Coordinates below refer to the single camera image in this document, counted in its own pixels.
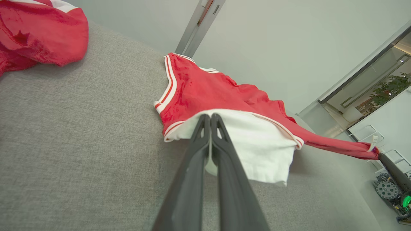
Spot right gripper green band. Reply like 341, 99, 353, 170
378, 152, 411, 213

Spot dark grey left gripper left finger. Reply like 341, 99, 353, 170
152, 114, 211, 231

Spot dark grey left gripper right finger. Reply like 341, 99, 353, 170
211, 113, 270, 231

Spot red jersey with striped trim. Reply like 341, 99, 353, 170
153, 52, 380, 186

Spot red shorts with white band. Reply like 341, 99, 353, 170
0, 0, 89, 77

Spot robot wheeled base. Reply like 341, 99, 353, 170
372, 173, 411, 225

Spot green potted plant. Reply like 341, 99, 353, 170
369, 72, 411, 106

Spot glass partition window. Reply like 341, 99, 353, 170
318, 21, 411, 129

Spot white wire frame rack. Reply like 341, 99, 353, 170
374, 149, 411, 175
348, 124, 386, 142

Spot double grey aluminium post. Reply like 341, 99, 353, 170
174, 0, 226, 59

